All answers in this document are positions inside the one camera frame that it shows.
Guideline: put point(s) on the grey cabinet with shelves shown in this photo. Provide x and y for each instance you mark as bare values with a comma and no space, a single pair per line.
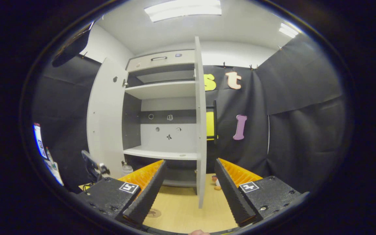
162,89

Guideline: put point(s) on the white side table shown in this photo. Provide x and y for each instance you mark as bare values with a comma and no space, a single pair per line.
55,173

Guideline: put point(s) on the round cork coaster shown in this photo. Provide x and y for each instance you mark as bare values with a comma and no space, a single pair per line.
154,213

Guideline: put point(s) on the black backdrop cloth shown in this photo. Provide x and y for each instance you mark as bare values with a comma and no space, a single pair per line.
289,130

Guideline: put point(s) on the ceiling light panel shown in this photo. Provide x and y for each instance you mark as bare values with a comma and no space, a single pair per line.
183,9
289,30

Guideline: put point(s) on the grey cabinet door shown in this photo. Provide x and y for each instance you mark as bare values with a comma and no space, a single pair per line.
106,120
200,114

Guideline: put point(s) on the wall poster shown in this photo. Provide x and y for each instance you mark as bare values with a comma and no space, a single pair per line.
39,140

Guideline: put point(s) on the green bottle with red cap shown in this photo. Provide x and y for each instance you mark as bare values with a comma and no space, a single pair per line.
49,156

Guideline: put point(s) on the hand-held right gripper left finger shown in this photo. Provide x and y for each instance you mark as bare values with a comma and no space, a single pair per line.
145,195

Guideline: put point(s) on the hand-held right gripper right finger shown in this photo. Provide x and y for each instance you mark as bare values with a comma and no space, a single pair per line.
233,195

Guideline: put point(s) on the penguin plush toy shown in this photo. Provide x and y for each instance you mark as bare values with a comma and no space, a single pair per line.
216,182

